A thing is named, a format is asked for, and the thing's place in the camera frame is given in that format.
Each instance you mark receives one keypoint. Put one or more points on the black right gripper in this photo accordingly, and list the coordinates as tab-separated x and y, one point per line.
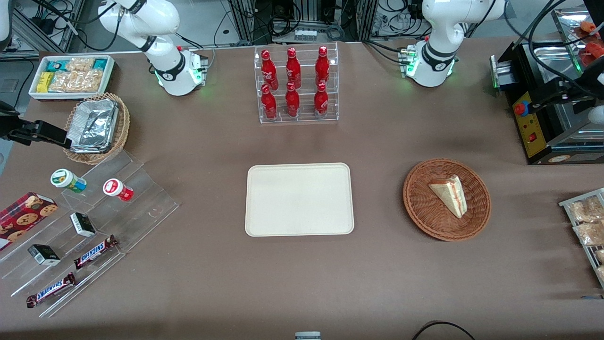
19	130

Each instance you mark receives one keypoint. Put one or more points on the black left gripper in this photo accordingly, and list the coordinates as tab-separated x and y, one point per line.
567	89

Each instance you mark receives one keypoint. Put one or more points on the triangular sandwich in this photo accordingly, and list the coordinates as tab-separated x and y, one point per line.
448	194

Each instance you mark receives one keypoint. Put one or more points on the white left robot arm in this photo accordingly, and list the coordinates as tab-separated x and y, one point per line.
434	52

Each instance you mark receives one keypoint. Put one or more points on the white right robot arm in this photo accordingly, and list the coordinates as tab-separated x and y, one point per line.
165	61

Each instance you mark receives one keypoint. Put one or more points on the tan wicker basket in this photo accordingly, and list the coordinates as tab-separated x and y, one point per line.
123	127

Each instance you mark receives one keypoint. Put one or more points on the brown round wicker basket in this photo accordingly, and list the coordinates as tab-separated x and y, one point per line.
424	212

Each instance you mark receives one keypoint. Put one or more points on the cream plastic tray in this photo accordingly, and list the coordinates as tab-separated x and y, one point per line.
299	199

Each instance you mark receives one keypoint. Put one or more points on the steel food pan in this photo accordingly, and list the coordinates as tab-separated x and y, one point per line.
554	59
573	120

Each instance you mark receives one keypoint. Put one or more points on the black food warmer machine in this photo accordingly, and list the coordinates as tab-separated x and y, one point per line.
535	137

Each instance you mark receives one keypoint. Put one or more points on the aluminium foil containers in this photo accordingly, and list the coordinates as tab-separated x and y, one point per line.
92	125

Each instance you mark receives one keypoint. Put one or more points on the white plastic snack bin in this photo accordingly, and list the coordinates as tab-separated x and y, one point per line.
35	94

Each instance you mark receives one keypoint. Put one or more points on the green lidded snack cup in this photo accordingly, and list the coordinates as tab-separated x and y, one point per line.
66	179

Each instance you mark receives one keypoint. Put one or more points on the yellow snack packet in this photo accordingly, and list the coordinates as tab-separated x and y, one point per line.
45	82

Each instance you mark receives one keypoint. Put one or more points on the large rice cracker bag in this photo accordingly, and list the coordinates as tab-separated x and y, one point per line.
78	81

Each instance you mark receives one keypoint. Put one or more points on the teal snack packet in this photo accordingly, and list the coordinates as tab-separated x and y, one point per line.
100	63
56	65

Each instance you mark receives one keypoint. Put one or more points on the orange-red hot snack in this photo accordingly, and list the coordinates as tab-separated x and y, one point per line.
589	27
595	53

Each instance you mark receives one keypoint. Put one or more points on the small rice cracker bag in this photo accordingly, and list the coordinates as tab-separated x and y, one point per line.
80	64

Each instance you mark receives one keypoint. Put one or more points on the red lidded snack cup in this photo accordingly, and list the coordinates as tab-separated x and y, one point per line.
117	189

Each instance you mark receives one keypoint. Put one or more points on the red chocolate chip cookie box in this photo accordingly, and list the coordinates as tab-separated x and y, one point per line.
23	217

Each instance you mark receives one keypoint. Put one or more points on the small black chocolate box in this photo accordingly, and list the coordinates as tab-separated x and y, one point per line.
83	225
44	255

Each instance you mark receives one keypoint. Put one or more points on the clear bag of crackers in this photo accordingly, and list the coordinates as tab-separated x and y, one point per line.
590	233
587	210
600	256

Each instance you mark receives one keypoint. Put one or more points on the clear acrylic step display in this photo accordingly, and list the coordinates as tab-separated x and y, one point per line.
141	208

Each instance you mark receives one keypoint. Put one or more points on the Snickers chocolate bar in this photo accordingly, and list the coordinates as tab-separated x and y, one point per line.
94	252
51	290

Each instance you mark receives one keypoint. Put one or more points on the red cola bottle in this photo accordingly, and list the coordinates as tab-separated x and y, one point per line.
321	102
269	105
322	67
292	103
293	70
269	71

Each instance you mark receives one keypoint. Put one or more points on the clear acrylic bottle rack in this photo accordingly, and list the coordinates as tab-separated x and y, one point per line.
306	118

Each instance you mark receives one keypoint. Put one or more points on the white power strip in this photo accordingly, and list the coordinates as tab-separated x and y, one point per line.
305	34

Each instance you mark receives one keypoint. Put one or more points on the metal equipment rack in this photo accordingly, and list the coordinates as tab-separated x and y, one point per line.
306	12

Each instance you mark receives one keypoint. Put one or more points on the small grey device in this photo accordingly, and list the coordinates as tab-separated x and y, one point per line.
307	336

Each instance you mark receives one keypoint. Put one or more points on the light grey left wrist camera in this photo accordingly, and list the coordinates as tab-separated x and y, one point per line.
597	114

